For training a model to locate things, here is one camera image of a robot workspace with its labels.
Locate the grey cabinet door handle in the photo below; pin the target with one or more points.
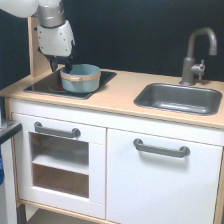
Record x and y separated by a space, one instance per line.
180 153

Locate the white cabinet door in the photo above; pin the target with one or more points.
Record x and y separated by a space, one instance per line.
145 188

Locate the teal pot with wooden band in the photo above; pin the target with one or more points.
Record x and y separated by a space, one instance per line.
83 78

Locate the black toy stovetop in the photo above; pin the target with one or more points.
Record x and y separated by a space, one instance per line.
52 85

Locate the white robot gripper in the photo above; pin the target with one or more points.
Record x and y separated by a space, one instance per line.
57 44

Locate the grey object at left edge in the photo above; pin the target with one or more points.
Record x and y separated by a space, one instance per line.
8 130

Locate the white oven door with window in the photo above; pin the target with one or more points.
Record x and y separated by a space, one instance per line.
63 173

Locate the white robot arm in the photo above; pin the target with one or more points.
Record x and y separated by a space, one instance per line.
50 12

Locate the blue object at left edge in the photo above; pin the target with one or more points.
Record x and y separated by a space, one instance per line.
1 169

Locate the grey sink basin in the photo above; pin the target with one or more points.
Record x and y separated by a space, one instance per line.
191 100

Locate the grey oven door handle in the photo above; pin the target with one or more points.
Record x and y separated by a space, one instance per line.
74 133

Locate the wooden toy kitchen frame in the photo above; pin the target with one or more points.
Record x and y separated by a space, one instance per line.
113 108

